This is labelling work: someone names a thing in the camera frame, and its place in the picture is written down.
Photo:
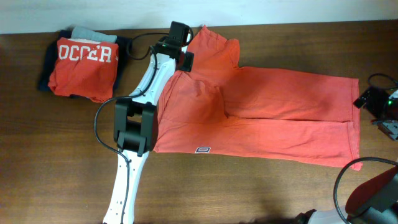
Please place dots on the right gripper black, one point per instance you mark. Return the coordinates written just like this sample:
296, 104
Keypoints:
372, 106

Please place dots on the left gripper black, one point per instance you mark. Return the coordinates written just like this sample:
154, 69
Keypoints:
187, 60

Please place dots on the salmon red t-shirt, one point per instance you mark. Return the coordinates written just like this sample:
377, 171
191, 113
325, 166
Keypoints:
221, 108

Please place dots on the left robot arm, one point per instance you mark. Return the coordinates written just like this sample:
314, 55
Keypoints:
135, 119

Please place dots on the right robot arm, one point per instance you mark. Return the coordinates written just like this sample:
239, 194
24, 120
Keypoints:
374, 201

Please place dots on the folded navy blue garment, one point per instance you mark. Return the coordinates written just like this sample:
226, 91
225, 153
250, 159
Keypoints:
51, 55

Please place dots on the folded grey garment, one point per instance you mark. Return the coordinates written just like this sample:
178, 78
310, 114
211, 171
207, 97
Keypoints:
84, 33

